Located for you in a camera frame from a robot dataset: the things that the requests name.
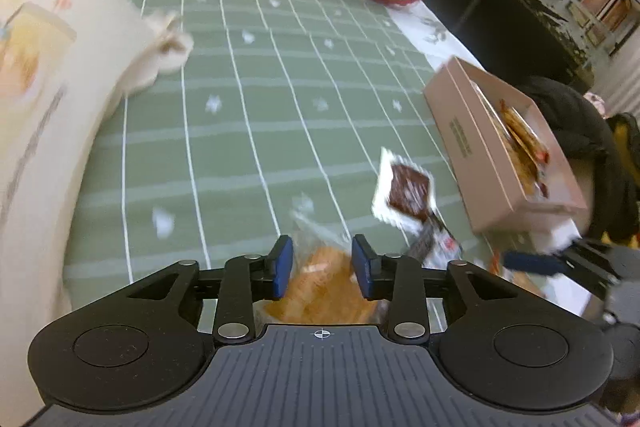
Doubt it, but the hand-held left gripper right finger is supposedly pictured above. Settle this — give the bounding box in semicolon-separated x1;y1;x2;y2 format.
351;234;522;344

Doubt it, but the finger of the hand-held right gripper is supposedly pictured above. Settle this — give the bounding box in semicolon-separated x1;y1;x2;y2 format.
502;235;628;304

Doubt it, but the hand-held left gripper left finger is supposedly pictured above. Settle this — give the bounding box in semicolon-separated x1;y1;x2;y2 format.
127;235;295;344

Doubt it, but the bread bun clear packet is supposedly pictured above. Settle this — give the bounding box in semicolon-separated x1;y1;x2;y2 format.
254;206;388;326

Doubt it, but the pink cardboard box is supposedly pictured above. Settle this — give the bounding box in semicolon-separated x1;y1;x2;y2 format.
423;56;589;235

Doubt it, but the orange snack clear packet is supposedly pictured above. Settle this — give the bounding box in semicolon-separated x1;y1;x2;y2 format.
497;99;542;152

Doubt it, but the black snack bar packet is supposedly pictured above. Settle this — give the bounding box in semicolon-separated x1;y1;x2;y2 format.
406;216;463;269

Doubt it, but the brown square snack packet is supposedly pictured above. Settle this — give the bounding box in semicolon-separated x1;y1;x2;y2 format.
371;147;437;229

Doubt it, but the yellow puffer jacket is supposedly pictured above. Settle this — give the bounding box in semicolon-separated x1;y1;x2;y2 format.
606;112;640;250

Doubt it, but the green checkered tablecloth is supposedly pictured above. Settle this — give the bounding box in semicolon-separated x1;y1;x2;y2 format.
65;0;481;303

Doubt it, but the beige cartoon print tote bag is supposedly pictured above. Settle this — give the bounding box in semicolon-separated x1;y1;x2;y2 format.
0;0;195;313

